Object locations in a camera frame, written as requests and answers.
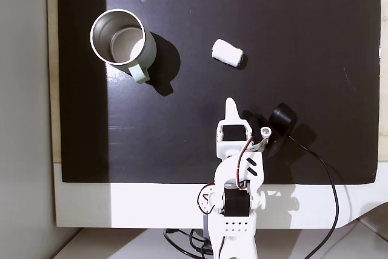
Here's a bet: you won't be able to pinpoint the white gauze roll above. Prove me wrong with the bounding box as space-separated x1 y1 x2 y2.
211 38 244 68

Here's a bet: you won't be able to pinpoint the black table mat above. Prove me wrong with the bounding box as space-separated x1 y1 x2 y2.
56 0 381 186

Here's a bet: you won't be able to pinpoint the sage green steel mug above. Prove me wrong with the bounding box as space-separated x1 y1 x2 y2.
90 9 158 85

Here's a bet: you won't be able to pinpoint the black gripper-mounted camera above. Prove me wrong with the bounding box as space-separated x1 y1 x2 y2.
242 103 299 160

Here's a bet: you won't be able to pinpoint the black camera cable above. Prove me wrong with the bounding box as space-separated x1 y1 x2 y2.
286 136 340 259

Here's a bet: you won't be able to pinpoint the black base cables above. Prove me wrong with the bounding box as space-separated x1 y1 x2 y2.
162 227 215 257

